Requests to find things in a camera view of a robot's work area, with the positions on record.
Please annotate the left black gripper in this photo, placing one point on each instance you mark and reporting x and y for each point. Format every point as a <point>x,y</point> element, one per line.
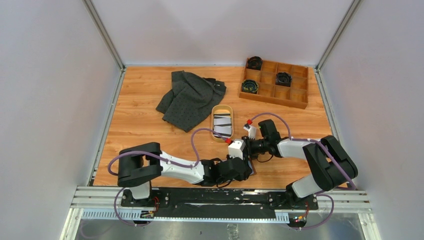
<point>245,174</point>

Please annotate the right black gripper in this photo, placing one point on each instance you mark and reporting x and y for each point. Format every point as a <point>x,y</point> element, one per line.
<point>248,149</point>

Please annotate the oval wooden card tray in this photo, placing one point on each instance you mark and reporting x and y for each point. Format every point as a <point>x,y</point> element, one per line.
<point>221,109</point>

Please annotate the brown leather card holder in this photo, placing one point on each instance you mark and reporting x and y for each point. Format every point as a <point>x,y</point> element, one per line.
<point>252,167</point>

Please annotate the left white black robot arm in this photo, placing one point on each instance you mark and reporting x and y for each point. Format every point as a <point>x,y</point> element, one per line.
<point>139,165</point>

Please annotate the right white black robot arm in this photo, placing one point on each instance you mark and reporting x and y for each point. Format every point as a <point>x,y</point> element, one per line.
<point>330,165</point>

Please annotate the white striped cards in tray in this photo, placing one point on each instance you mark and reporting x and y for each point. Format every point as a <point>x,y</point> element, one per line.
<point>222,124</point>

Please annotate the dark green coiled belt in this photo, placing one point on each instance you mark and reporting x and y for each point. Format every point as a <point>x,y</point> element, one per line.
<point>249,86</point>

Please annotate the wooden compartment tray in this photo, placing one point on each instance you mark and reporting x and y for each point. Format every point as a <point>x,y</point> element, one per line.
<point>295,96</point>

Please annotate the black coiled belt middle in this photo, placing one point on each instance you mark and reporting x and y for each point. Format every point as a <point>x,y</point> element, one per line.
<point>283,79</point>

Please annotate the black coiled belt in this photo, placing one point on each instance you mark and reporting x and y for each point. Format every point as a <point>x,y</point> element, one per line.
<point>283,79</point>
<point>254,63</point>

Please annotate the dark grey dotted cloth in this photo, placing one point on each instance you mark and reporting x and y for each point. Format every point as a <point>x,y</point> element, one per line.
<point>190,100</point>

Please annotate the black coiled belt top left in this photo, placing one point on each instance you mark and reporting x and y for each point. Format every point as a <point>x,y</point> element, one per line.
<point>254,63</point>

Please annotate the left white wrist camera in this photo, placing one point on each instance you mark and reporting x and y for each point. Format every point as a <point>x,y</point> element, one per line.
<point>236,149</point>

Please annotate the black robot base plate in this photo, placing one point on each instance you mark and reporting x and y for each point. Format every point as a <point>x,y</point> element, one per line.
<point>216,203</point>

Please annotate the aluminium frame rail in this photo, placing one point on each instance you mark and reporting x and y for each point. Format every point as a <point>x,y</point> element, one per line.
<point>343,201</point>

